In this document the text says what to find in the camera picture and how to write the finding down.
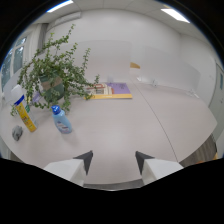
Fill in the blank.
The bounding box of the yellow spray bottle white cap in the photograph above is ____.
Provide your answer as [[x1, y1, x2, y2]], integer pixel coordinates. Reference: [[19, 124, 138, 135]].
[[10, 84, 38, 133]]

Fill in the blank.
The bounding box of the blue bottle blue cap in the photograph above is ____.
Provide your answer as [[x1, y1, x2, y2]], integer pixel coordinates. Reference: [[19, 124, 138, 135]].
[[51, 104, 73, 135]]

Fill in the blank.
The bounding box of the small grey crumpled object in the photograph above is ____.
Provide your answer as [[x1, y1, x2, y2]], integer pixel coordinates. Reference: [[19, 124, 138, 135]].
[[11, 125, 24, 142]]

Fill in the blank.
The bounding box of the small purple flat packet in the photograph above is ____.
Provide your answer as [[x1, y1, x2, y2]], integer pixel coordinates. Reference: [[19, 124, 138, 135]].
[[30, 91, 43, 105]]

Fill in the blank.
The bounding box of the dark green plant pot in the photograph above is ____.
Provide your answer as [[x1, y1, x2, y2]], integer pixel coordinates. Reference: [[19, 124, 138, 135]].
[[38, 73, 66, 104]]

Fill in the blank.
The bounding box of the purple and yellow book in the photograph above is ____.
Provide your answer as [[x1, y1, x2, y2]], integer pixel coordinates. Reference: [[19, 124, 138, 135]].
[[84, 82, 134, 101]]

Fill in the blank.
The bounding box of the green leafy potted plant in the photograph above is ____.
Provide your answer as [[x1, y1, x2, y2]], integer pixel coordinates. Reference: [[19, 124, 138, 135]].
[[10, 24, 101, 117]]

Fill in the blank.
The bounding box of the white desk divider panel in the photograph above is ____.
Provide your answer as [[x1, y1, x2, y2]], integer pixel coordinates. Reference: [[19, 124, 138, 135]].
[[55, 40, 202, 92]]

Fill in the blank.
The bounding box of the rectangular ceiling light panel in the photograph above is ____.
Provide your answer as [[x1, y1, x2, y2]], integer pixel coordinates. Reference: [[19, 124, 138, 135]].
[[160, 8, 191, 24], [46, 0, 75, 14]]

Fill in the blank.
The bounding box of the window with frame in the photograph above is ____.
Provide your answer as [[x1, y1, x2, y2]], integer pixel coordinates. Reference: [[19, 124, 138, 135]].
[[0, 35, 28, 93]]

